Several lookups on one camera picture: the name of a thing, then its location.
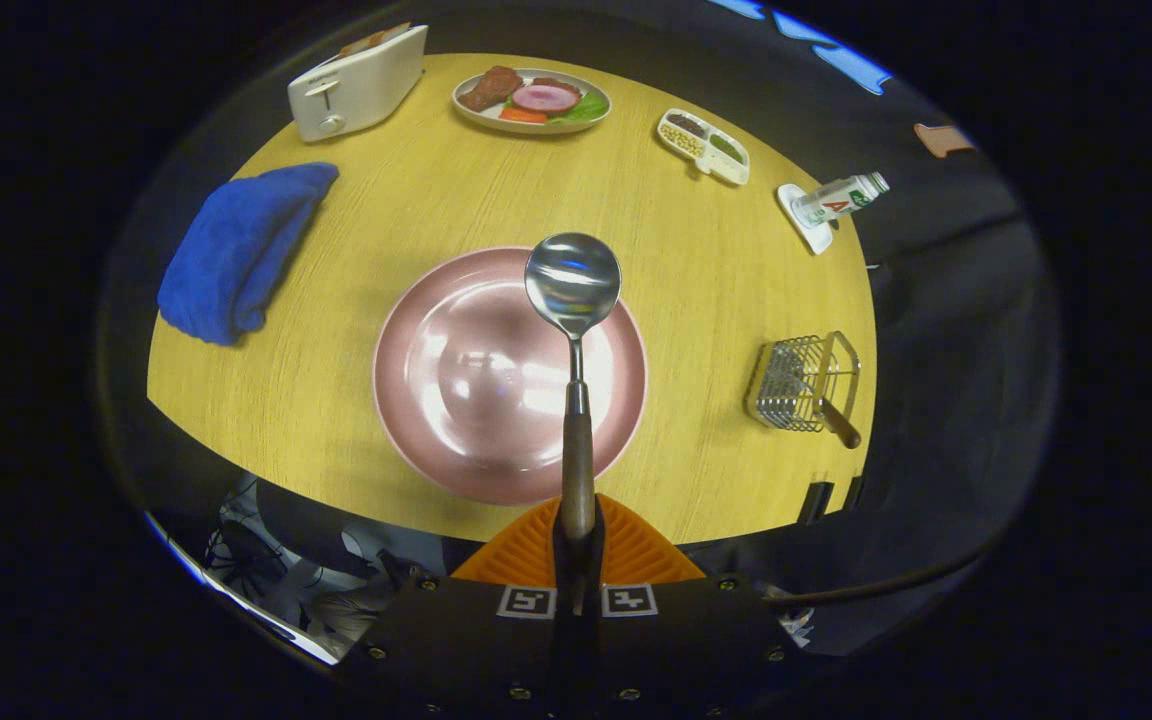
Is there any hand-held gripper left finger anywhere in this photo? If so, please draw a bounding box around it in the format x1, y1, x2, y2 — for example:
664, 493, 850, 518
336, 495, 577, 720

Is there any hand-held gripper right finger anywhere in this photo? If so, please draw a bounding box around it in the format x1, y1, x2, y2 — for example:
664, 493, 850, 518
581, 495, 822, 720

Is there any metal fork with wooden handle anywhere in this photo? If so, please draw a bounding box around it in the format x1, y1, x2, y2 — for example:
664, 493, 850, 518
814, 396, 864, 450

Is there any metal spoon with wooden handle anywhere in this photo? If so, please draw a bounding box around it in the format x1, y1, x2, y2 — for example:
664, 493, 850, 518
524, 232, 623, 546

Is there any pink plate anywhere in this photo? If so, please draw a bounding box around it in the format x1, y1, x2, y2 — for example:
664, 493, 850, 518
373, 246, 648, 506

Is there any white square coaster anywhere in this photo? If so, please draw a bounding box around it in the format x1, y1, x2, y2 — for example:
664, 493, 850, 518
777, 183, 834, 256

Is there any blue towel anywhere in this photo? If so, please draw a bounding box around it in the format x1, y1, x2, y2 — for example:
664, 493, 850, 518
157, 162, 340, 347

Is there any white plastic drink bottle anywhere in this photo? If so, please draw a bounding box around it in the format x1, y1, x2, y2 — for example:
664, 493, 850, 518
791, 172, 891, 229

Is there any white divided snack dish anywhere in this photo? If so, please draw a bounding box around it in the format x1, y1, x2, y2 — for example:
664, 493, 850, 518
657, 108, 751, 187

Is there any grey plate of food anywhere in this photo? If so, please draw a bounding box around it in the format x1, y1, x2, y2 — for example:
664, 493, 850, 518
451, 66, 613, 135

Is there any pink ham slice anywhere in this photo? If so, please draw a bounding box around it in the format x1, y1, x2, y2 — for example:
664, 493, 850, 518
511, 84, 583, 115

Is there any large brown meat piece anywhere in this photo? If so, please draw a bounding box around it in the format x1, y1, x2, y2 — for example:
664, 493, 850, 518
458, 66, 525, 112

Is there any white toaster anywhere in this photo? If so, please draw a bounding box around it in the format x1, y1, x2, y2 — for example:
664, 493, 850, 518
287, 24, 429, 143

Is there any toast slice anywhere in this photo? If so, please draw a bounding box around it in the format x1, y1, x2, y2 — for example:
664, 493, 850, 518
339, 22, 413, 57

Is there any metal wire cutlery rack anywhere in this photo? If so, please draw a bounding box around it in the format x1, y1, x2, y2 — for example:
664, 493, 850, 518
744, 331, 862, 434

